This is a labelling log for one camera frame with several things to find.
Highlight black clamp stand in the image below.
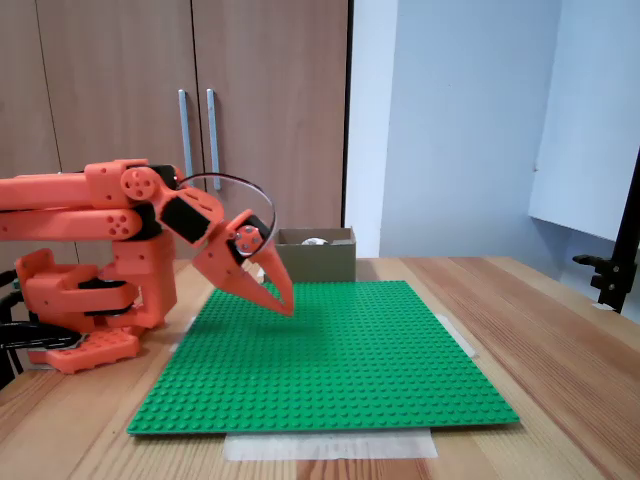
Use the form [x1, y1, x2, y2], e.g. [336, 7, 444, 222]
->
[572, 147, 640, 315]

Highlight brown cardboard box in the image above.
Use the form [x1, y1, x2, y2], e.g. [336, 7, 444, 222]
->
[273, 227, 357, 284]

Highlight silver cabinet handle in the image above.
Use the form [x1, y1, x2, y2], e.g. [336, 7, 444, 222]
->
[205, 88, 223, 192]
[177, 89, 197, 192]

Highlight green studded baseplate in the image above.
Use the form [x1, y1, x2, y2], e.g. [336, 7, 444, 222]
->
[126, 279, 521, 436]

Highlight brown wooden cabinet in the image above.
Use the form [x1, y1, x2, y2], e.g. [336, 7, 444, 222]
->
[0, 0, 351, 262]

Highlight servo cable loop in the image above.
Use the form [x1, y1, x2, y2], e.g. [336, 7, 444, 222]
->
[176, 171, 277, 257]

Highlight masking tape strip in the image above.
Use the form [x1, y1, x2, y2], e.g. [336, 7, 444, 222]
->
[223, 429, 440, 462]
[168, 314, 197, 354]
[433, 312, 480, 359]

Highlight black table clamp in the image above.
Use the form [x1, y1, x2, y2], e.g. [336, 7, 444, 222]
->
[0, 322, 89, 351]

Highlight black cables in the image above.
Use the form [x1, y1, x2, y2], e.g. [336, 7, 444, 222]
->
[0, 269, 26, 391]

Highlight white wall panel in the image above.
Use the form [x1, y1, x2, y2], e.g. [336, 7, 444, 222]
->
[528, 0, 640, 242]

